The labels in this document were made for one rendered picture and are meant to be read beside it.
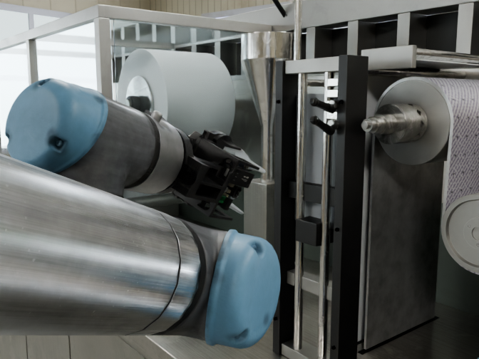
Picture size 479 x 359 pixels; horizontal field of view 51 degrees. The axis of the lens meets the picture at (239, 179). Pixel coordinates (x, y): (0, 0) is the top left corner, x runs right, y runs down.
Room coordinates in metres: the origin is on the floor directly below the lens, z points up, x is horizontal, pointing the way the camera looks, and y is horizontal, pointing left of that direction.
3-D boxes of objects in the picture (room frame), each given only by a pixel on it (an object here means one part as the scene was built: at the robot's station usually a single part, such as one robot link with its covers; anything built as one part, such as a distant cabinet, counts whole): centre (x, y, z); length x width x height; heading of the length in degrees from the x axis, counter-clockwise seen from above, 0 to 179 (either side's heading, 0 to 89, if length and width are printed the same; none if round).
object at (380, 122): (0.79, -0.21, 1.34); 0.06 x 0.03 x 0.03; 128
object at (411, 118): (0.82, -0.26, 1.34); 0.06 x 0.06 x 0.06; 38
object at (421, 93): (0.92, -0.38, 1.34); 0.25 x 0.14 x 0.14; 128
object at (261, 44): (1.27, -0.07, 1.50); 0.14 x 0.14 x 0.06
